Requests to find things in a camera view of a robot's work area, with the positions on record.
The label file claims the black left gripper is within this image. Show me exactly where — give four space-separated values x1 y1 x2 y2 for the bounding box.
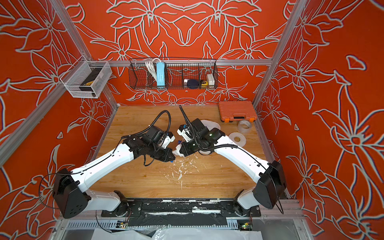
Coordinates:
149 143 178 163

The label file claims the white wipe tissue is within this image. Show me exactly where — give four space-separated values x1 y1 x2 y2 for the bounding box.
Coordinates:
172 144 185 158

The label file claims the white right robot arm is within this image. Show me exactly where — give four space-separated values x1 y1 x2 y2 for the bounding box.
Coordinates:
174 119 286 212

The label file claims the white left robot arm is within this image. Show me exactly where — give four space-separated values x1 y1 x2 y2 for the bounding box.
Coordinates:
53 126 175 219

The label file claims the white plastic tray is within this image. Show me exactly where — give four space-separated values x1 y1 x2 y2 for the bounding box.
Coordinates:
199 120 221 156

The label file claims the white flat tape disc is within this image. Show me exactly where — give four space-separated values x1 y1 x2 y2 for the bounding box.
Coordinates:
229 132 247 147

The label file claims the orange tool case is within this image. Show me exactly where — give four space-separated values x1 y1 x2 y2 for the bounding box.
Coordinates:
218 101 257 123

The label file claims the clear tape roll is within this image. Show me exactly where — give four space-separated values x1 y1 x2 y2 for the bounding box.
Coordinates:
238 120 252 134

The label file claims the dark round object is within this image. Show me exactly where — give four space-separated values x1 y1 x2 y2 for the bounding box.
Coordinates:
187 79 200 89

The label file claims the white small box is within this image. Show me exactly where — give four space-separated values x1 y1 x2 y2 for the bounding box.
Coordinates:
207 74 215 88

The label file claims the light blue box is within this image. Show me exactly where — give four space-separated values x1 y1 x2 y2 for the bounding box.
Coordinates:
156 62 166 89

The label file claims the black yellow item in box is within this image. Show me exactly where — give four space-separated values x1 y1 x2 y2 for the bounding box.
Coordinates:
79 68 102 92

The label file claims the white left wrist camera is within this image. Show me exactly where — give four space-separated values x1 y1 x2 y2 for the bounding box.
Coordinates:
162 132 176 149

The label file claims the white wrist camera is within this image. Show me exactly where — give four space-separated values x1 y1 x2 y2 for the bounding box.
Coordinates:
177 125 193 142
162 132 176 149

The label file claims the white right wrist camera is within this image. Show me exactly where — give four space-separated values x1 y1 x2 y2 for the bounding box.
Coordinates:
177 125 193 142

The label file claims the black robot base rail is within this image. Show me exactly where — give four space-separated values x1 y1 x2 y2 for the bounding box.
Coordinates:
101 198 261 229

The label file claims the black wire basket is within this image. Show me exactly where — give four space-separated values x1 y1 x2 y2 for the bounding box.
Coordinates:
128 57 219 90

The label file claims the white cable bundle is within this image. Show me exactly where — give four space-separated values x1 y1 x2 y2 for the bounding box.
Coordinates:
145 59 158 83

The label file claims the clear acrylic wall box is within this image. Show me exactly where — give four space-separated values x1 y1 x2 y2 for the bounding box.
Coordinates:
60 56 112 99

